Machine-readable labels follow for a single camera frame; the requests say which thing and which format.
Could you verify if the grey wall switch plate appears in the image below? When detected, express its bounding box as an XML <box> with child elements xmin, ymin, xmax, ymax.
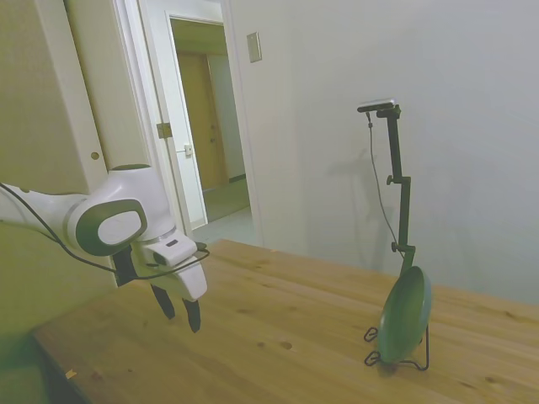
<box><xmin>246</xmin><ymin>31</ymin><xmax>263</xmax><ymax>65</ymax></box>

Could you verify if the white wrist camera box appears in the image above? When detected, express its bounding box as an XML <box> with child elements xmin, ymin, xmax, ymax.
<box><xmin>141</xmin><ymin>236</ymin><xmax>200</xmax><ymax>268</ymax></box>

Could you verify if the green plate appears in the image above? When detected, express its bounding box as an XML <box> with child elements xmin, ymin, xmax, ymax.
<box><xmin>376</xmin><ymin>265</ymin><xmax>434</xmax><ymax>365</ymax></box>

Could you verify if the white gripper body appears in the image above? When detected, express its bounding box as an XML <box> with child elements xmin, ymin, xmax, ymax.
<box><xmin>162</xmin><ymin>251</ymin><xmax>210</xmax><ymax>302</ymax></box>

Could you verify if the beige open door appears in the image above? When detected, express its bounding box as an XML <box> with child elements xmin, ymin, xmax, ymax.
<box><xmin>0</xmin><ymin>0</ymin><xmax>127</xmax><ymax>199</ymax></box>

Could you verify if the black camera cable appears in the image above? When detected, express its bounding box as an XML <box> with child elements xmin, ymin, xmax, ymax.
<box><xmin>365</xmin><ymin>111</ymin><xmax>401</xmax><ymax>241</ymax></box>

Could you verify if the white door frame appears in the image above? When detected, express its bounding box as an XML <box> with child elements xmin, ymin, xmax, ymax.
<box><xmin>112</xmin><ymin>0</ymin><xmax>265</xmax><ymax>249</ymax></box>

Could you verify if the wooden hallway door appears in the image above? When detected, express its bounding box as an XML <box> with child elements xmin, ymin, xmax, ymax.
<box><xmin>176</xmin><ymin>50</ymin><xmax>231</xmax><ymax>193</ymax></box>

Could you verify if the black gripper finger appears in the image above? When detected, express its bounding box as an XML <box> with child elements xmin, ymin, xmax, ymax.
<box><xmin>181</xmin><ymin>295</ymin><xmax>203</xmax><ymax>334</ymax></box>
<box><xmin>150</xmin><ymin>283</ymin><xmax>176</xmax><ymax>320</ymax></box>

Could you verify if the black wire plate stand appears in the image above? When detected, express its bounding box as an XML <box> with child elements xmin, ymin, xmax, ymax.
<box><xmin>362</xmin><ymin>324</ymin><xmax>430</xmax><ymax>372</ymax></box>

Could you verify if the black camera stand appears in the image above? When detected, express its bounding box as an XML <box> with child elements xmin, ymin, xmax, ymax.
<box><xmin>376</xmin><ymin>104</ymin><xmax>418</xmax><ymax>279</ymax></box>

